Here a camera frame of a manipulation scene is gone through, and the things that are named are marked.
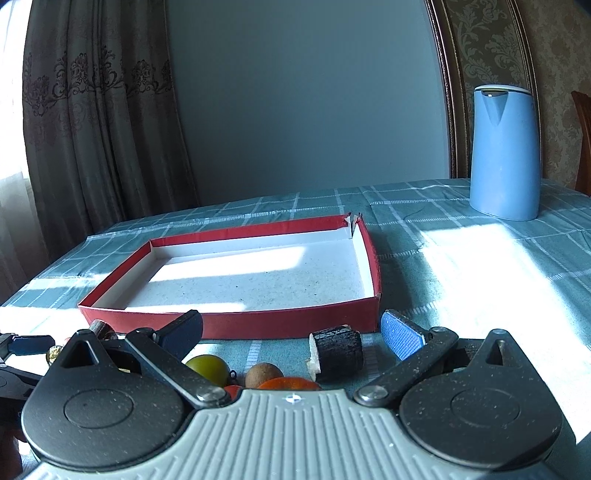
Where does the small dark sugarcane piece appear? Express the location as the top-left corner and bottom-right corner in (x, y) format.
(305, 325), (363, 383)

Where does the orange tangerine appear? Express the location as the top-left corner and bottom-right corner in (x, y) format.
(257, 377), (322, 391)

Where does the small green tomato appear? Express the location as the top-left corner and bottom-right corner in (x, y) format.
(185, 354), (230, 387)

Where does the large purple sugarcane piece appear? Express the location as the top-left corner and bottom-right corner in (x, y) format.
(89, 319), (118, 341)

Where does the right cherry tomato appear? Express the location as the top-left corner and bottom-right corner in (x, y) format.
(224, 384), (243, 401)

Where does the teal plaid tablecloth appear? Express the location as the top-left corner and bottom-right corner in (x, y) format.
(0, 178), (591, 462)

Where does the small brown longan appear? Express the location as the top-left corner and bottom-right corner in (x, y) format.
(245, 362), (283, 389)

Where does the red cardboard tray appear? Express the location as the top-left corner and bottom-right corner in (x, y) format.
(78, 214), (382, 340)

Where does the blue electric kettle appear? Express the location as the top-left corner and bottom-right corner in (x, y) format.
(470, 84), (542, 221)

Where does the grey patterned curtain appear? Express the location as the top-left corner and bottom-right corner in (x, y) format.
(22, 1), (200, 258)

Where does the dark wooden chair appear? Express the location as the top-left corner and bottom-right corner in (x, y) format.
(571, 91), (591, 196)

